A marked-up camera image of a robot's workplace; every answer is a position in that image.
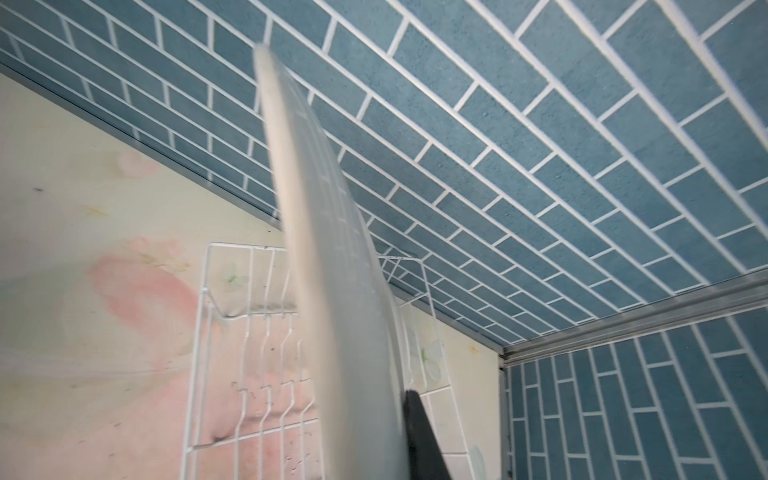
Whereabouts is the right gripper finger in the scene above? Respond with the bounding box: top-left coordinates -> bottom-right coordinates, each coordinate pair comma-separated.
403,390 -> 451,480

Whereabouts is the round plate red rim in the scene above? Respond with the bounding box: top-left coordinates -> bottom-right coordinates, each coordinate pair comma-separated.
254,44 -> 409,479

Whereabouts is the white wire dish rack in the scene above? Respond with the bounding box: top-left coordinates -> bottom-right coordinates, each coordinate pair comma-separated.
180,242 -> 475,479

